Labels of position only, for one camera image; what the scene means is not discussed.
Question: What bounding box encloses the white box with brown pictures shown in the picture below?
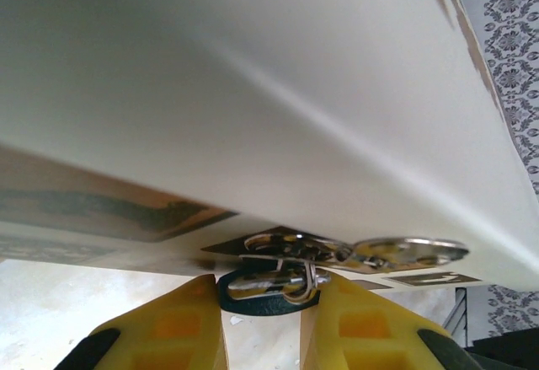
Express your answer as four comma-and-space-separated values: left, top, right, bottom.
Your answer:
0, 0, 539, 293

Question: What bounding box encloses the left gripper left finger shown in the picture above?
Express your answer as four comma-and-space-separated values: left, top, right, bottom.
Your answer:
53, 273, 229, 370

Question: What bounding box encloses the silver metal box hasp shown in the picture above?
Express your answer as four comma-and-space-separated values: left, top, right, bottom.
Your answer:
239, 229, 471, 281

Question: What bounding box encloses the aluminium table side rail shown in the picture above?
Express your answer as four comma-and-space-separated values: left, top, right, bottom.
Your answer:
440, 287, 468, 348

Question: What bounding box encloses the blue padlock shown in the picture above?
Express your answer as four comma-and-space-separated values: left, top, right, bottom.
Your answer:
216, 260, 334, 319

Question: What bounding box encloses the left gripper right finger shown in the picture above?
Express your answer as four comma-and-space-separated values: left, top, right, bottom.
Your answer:
298, 276, 481, 370

